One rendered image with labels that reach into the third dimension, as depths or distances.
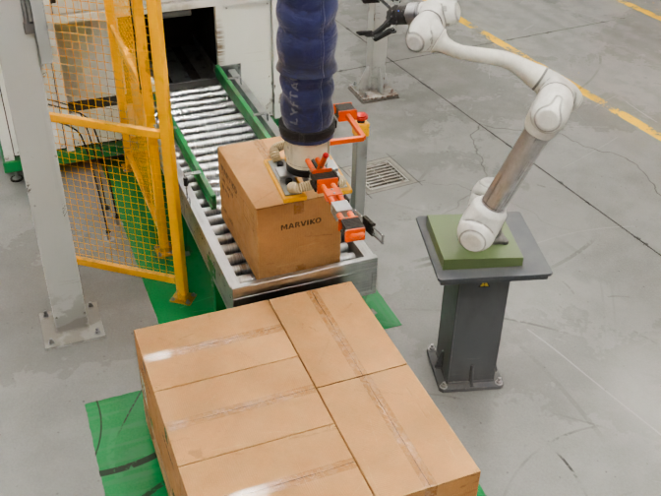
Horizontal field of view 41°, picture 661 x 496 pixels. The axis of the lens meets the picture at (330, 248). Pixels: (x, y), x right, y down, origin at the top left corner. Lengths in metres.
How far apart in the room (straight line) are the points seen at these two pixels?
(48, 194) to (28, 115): 0.40
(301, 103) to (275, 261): 0.86
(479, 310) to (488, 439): 0.58
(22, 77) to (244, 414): 1.72
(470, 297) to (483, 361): 0.41
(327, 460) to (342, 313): 0.83
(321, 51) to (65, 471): 2.08
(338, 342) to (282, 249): 0.53
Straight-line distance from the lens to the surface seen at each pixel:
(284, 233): 3.87
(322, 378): 3.51
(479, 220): 3.57
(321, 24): 3.26
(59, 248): 4.41
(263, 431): 3.31
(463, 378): 4.30
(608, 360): 4.64
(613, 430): 4.29
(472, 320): 4.07
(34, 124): 4.08
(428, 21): 3.36
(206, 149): 5.09
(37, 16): 3.85
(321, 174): 3.39
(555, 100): 3.31
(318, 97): 3.38
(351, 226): 3.06
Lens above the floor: 2.94
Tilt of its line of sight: 35 degrees down
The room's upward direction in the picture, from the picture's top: 1 degrees clockwise
